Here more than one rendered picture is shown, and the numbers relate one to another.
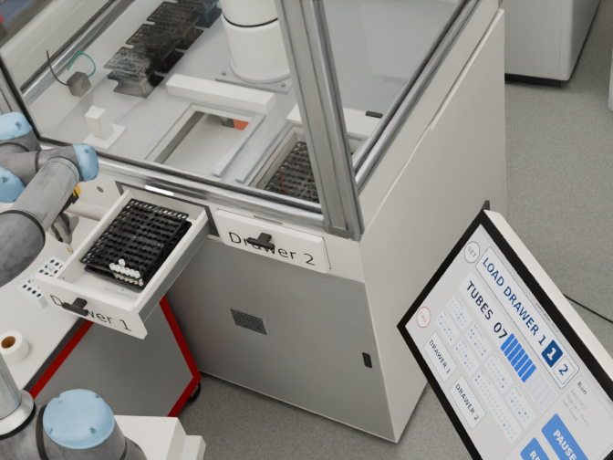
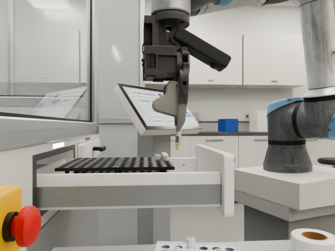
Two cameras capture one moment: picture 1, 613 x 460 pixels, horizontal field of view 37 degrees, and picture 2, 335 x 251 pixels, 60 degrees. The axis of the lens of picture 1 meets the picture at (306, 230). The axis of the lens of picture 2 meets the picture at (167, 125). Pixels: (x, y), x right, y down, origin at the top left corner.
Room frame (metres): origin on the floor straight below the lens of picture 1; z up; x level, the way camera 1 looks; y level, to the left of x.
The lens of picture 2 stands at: (1.96, 0.94, 0.98)
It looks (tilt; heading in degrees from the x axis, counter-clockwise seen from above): 0 degrees down; 228
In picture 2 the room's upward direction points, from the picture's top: straight up
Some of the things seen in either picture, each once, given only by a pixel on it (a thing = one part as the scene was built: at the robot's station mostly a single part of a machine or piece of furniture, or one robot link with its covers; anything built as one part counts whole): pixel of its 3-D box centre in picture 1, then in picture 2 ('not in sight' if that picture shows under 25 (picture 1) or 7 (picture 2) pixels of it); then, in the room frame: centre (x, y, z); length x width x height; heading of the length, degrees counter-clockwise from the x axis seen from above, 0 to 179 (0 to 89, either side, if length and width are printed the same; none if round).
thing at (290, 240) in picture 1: (271, 241); (90, 158); (1.51, 0.09, 0.87); 0.29 x 0.02 x 0.11; 52
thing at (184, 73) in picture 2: not in sight; (181, 80); (1.59, 0.57, 1.06); 0.05 x 0.02 x 0.09; 54
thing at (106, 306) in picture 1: (89, 305); (210, 173); (1.45, 0.53, 0.87); 0.29 x 0.02 x 0.11; 52
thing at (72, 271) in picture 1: (140, 244); (115, 178); (1.62, 0.40, 0.86); 0.40 x 0.26 x 0.06; 142
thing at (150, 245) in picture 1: (138, 245); (119, 176); (1.61, 0.41, 0.87); 0.22 x 0.18 x 0.06; 142
